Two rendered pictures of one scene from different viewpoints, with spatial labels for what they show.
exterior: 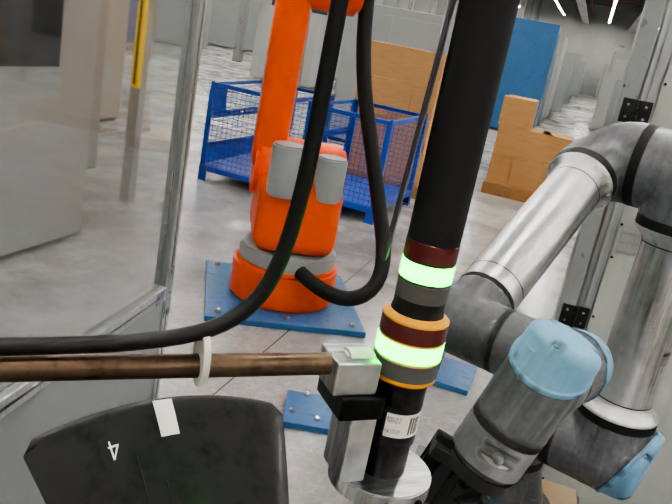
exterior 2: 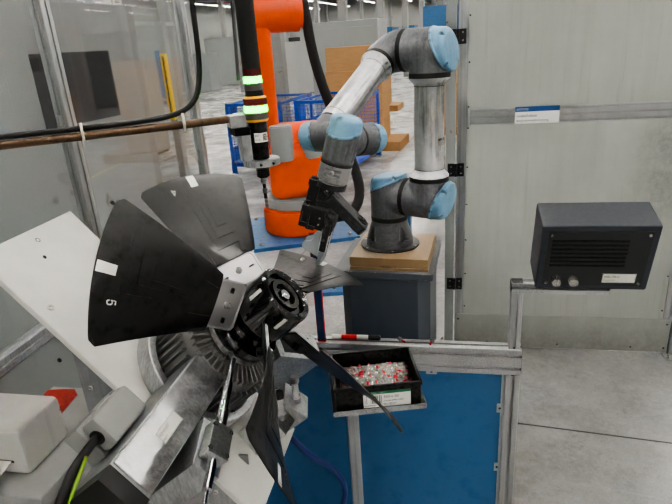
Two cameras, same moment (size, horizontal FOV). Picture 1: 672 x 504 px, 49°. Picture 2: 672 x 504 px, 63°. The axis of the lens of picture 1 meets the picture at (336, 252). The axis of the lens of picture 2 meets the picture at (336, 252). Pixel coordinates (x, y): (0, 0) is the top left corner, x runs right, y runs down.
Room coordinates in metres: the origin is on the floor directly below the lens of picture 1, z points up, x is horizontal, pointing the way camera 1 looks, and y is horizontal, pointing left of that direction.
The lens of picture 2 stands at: (-0.60, -0.23, 1.66)
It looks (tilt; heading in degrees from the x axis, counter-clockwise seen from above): 21 degrees down; 2
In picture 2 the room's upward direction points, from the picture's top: 4 degrees counter-clockwise
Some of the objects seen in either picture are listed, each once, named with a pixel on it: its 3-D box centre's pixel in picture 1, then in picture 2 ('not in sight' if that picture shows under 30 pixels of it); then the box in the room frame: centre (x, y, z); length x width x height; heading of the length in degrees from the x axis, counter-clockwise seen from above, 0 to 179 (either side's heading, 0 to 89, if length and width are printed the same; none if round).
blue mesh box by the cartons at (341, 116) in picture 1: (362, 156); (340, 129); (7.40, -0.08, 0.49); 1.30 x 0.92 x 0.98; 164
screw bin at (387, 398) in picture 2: not in sight; (374, 378); (0.61, -0.26, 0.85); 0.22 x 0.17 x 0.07; 95
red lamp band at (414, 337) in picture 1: (414, 324); (255, 101); (0.44, -0.06, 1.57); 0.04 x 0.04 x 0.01
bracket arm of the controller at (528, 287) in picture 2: not in sight; (558, 286); (0.69, -0.74, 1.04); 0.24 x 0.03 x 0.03; 80
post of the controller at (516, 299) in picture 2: not in sight; (515, 314); (0.71, -0.64, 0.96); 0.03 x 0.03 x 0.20; 80
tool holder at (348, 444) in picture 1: (379, 419); (254, 139); (0.44, -0.05, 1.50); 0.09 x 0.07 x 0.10; 115
